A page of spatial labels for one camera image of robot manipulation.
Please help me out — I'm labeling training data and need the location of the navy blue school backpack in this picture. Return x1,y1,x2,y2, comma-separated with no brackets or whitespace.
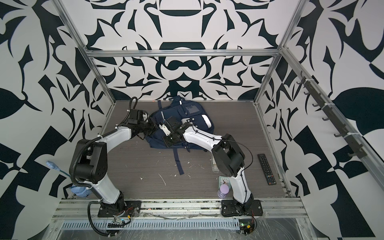
145,95,215,176

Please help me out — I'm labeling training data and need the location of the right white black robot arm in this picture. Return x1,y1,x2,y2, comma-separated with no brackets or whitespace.
160,117,254,212

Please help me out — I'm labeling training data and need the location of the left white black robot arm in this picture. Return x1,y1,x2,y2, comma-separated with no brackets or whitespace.
69,110,156,213

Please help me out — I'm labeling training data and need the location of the small green square clock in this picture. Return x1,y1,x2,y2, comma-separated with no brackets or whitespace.
219,176,231,189

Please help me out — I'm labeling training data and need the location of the purple cylindrical container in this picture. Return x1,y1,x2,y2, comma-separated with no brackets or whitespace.
218,184,230,199

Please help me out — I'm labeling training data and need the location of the black remote control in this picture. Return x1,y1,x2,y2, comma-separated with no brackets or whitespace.
258,154,277,186

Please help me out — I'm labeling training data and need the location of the small green circuit board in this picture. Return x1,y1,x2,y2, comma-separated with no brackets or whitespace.
239,219,258,235

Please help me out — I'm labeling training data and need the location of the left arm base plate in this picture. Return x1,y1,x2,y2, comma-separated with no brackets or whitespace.
98,201,142,218

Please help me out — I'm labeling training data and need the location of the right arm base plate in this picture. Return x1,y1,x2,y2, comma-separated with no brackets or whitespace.
221,200,264,217

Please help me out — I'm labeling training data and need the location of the left black corrugated cable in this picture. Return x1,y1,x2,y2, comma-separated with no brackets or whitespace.
86,200,127,237

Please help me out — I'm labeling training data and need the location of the aluminium frame rail base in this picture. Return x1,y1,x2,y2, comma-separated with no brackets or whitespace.
42,198,318,240

